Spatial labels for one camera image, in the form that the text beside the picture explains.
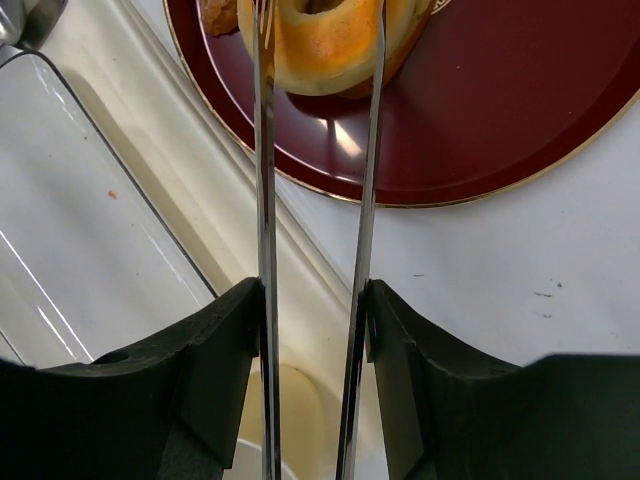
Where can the cream cloth napkin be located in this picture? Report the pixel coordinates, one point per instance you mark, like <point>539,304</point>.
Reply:
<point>116,57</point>

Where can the round red plate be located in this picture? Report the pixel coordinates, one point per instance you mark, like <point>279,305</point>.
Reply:
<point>494,93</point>

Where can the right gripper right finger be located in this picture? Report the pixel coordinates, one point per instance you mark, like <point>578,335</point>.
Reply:
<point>451,411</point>

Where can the round orange bread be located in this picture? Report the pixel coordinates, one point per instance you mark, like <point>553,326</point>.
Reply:
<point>333,51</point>

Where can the clear rectangular glass tray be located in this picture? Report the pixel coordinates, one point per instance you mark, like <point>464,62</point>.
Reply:
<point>87,263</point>

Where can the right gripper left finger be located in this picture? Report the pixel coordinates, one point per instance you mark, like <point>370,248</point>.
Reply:
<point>166,407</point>

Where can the cream cup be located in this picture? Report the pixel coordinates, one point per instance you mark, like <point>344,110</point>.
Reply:
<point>308,418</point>

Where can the metal tongs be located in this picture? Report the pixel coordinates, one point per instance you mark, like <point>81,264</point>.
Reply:
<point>263,38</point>

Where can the brown bread piece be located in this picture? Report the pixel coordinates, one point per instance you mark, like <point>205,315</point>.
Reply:
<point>219,17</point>

